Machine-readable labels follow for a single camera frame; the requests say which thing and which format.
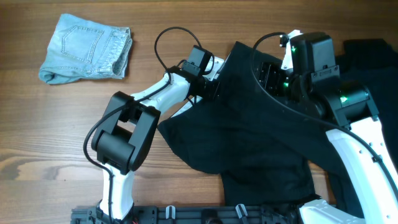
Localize black shorts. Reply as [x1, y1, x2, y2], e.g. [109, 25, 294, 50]
[157, 40, 364, 218]

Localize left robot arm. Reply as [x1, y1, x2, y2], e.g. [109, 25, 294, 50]
[83, 45, 224, 223]

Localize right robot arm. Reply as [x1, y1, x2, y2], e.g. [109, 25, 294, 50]
[252, 30, 397, 223]

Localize pile of black clothes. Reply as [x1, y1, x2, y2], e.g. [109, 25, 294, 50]
[336, 39, 397, 167]

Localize folded light blue jeans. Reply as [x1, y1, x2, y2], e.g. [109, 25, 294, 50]
[39, 14, 133, 85]

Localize left white rail clip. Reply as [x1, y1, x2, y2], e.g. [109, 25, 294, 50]
[165, 205, 176, 220]

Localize white rail clip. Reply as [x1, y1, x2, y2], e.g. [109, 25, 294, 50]
[235, 203, 249, 224]
[165, 205, 176, 220]

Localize right white rail clip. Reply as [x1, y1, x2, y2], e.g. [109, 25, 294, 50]
[235, 203, 249, 224]

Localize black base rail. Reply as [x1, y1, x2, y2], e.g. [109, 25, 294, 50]
[70, 203, 299, 224]

